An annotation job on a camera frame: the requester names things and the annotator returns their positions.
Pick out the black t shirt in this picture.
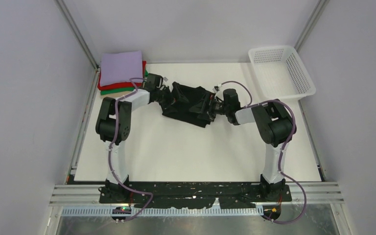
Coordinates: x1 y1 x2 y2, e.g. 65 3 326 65
160 85 214 128

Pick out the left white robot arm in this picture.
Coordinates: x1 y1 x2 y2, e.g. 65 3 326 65
95 73 188 201

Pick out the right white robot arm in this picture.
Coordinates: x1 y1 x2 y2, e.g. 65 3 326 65
188 89 297 199

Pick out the folded green t shirt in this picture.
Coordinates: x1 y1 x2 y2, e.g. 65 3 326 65
97 72 142 95

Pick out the folded red t shirt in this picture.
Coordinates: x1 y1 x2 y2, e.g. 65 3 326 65
97 60 147 91

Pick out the folded beige t shirt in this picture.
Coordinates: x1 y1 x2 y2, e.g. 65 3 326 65
100 88 135 98

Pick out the folded lavender t shirt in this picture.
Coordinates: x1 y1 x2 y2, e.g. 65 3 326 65
100 50 143 86

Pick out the white plastic basket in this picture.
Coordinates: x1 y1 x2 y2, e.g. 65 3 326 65
248 46 316 100

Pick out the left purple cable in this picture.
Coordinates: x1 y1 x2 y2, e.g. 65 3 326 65
107 77 155 222

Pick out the white slotted cable duct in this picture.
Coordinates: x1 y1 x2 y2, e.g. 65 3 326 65
61 205 263 217

